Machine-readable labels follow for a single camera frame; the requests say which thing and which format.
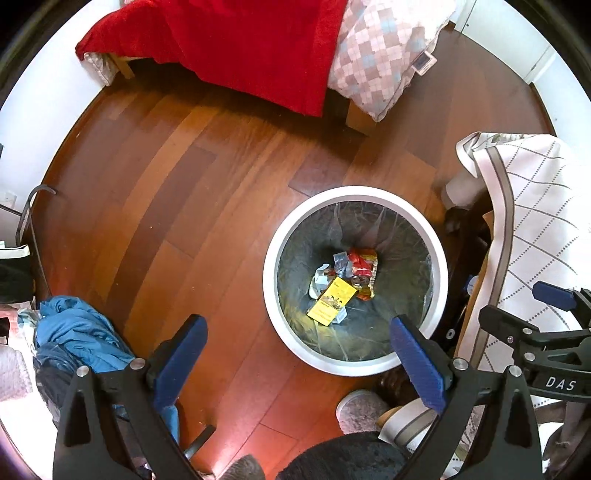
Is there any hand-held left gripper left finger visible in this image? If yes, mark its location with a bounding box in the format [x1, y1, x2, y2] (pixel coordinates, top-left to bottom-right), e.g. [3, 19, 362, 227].
[53, 315, 208, 480]

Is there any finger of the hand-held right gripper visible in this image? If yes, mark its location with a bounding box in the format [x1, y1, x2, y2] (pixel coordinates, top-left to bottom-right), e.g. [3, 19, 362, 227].
[532, 281, 591, 319]
[478, 305, 542, 363]

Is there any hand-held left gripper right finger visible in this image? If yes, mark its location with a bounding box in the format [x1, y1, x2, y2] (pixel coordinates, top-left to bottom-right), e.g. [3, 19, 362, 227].
[390, 316, 543, 480]

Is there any yellow paper leaflet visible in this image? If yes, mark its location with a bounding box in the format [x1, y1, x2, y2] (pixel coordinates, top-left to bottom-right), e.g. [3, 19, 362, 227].
[307, 276, 357, 327]

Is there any white round trash bin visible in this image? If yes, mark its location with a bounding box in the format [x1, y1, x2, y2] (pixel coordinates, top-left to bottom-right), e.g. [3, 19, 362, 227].
[263, 186, 450, 377]

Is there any yellow red snack packet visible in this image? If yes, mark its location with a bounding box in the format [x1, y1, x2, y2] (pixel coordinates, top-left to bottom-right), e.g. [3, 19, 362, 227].
[346, 248, 379, 302]

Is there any white packet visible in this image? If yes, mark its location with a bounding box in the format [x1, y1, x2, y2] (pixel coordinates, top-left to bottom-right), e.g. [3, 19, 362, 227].
[308, 263, 340, 301]

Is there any fluffy slipper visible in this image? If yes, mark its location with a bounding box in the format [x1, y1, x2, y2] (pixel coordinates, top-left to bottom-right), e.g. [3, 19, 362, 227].
[336, 389, 391, 435]
[222, 455, 267, 480]

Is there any white patterned tablecloth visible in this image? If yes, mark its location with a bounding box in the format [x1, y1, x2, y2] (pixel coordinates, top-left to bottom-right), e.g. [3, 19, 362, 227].
[379, 131, 591, 480]

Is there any blue garment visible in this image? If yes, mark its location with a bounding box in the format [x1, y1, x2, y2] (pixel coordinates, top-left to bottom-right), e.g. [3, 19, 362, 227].
[34, 295, 181, 444]

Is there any silver crumpled wrapper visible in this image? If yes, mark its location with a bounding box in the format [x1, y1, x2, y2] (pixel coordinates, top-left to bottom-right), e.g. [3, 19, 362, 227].
[332, 251, 354, 278]

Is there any pile of clothes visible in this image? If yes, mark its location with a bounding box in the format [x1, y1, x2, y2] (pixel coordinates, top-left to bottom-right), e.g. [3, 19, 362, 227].
[0, 302, 42, 416]

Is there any black metal stand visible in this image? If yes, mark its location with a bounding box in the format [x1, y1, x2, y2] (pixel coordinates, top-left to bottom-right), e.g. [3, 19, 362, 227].
[17, 185, 57, 296]

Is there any red blanket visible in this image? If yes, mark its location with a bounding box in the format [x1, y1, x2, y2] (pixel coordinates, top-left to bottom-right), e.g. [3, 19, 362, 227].
[75, 0, 349, 117]

